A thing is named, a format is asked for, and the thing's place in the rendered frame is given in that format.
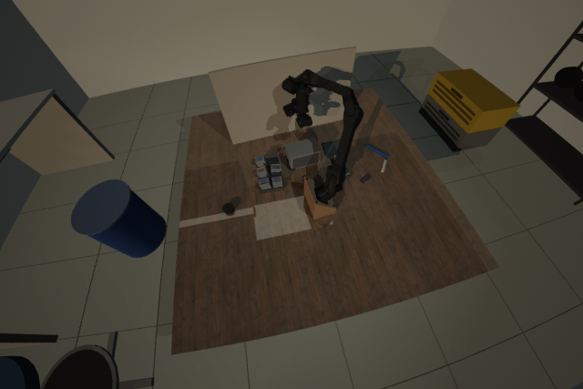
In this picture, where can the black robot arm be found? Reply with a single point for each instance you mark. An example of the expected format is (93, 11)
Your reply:
(352, 118)

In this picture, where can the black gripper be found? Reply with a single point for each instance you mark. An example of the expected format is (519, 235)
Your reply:
(303, 119)

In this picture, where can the black short cylinder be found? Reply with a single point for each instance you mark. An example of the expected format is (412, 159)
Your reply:
(228, 208)

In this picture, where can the brown flat wall panel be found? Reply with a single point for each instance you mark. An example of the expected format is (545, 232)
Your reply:
(251, 98)

